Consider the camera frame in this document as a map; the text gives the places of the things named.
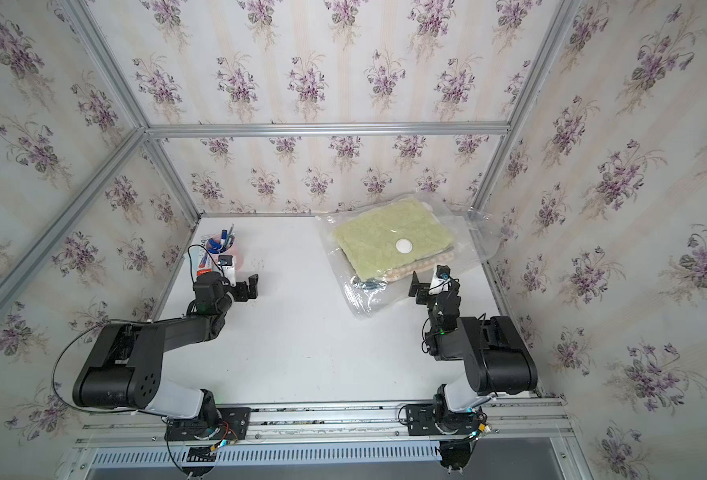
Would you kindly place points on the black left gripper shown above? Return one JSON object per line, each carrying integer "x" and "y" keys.
{"x": 240, "y": 289}

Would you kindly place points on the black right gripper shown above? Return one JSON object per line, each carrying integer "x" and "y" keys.
{"x": 424, "y": 289}

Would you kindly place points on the clear plastic vacuum bag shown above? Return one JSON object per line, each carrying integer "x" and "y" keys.
{"x": 477, "y": 239}

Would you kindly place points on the light green blanket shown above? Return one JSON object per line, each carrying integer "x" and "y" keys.
{"x": 368, "y": 239}

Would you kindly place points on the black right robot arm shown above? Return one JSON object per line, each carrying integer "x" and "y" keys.
{"x": 496, "y": 361}

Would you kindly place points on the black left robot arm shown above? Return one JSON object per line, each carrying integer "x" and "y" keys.
{"x": 123, "y": 372}

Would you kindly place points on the white patterned folded blanket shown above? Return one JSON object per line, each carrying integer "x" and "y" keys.
{"x": 418, "y": 266}

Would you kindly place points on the white vacuum bag valve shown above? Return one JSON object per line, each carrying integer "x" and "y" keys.
{"x": 404, "y": 246}

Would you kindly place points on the pink pen cup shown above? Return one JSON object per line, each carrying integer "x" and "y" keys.
{"x": 234, "y": 251}

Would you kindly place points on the blue pens in cup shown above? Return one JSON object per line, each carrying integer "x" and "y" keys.
{"x": 220, "y": 243}

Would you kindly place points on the light blue box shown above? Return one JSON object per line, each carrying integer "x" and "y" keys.
{"x": 198, "y": 260}

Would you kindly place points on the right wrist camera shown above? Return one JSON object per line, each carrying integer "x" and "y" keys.
{"x": 441, "y": 280}

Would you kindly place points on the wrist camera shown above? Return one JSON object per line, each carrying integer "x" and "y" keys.
{"x": 441, "y": 280}
{"x": 226, "y": 266}

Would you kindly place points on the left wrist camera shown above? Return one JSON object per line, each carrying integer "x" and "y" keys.
{"x": 226, "y": 266}

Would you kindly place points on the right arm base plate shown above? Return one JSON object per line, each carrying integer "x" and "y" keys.
{"x": 431, "y": 419}

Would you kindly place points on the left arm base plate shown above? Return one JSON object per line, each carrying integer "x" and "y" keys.
{"x": 228, "y": 424}

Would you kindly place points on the aluminium frame crossbar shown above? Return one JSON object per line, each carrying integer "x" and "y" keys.
{"x": 328, "y": 129}

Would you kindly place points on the aluminium mounting rail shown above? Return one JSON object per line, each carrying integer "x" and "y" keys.
{"x": 278, "y": 423}

